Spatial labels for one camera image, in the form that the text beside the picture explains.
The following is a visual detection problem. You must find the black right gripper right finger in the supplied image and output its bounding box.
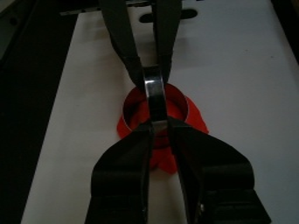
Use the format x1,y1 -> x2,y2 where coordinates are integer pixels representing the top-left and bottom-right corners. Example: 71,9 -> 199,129
166,115 -> 273,224

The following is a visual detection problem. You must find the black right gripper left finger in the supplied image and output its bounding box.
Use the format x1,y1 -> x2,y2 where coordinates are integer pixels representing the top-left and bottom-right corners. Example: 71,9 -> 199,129
85,121 -> 155,224

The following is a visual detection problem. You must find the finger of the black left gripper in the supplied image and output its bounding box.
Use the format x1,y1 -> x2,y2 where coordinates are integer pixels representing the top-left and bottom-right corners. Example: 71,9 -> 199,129
153,0 -> 183,85
98,0 -> 149,90

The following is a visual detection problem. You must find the round metal dough cutter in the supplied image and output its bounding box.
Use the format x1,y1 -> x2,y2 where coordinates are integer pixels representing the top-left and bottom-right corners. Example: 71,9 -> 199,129
122,65 -> 191,147

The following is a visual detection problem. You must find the red play dough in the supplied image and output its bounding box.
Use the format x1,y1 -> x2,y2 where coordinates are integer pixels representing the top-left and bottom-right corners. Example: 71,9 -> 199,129
117,93 -> 211,176

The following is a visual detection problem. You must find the white cutting board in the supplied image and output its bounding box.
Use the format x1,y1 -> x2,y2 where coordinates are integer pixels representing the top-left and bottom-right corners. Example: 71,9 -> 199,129
22,0 -> 299,224

